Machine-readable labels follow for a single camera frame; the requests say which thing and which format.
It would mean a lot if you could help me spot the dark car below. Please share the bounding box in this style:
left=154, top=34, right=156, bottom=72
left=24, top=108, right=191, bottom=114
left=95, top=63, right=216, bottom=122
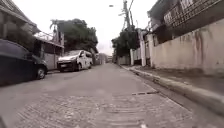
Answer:
left=0, top=38, right=49, bottom=87

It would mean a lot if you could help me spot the pale stained concrete wall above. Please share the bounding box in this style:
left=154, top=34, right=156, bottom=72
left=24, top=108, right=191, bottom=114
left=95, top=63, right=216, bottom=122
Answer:
left=129, top=18, right=224, bottom=77

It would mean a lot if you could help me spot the white van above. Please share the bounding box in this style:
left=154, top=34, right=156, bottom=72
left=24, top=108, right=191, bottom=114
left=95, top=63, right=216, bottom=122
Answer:
left=56, top=49, right=94, bottom=73

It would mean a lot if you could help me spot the building with window grilles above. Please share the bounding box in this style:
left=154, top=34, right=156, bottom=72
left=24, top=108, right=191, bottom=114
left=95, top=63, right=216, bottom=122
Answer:
left=146, top=0, right=224, bottom=44

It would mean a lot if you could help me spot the utility pole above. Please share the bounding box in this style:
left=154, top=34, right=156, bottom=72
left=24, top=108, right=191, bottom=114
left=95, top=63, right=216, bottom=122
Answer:
left=108, top=0, right=135, bottom=33

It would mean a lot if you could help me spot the building with roof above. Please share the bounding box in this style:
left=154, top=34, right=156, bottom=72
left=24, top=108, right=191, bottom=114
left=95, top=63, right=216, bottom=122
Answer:
left=0, top=0, right=65, bottom=72

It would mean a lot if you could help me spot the grey concrete road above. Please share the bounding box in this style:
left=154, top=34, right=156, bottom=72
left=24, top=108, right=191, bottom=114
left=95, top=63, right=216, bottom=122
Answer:
left=0, top=62, right=224, bottom=128

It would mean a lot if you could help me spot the dark leafy tree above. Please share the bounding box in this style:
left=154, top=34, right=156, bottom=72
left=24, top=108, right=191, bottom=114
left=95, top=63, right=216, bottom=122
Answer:
left=49, top=18, right=100, bottom=54

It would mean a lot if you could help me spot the tree behind wall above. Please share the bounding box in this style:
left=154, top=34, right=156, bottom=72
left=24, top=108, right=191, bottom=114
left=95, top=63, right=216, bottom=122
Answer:
left=111, top=25, right=141, bottom=58

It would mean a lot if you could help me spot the concrete kerb with sidewalk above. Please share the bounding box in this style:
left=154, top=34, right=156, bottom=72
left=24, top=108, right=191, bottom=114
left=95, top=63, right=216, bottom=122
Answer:
left=118, top=63, right=224, bottom=117

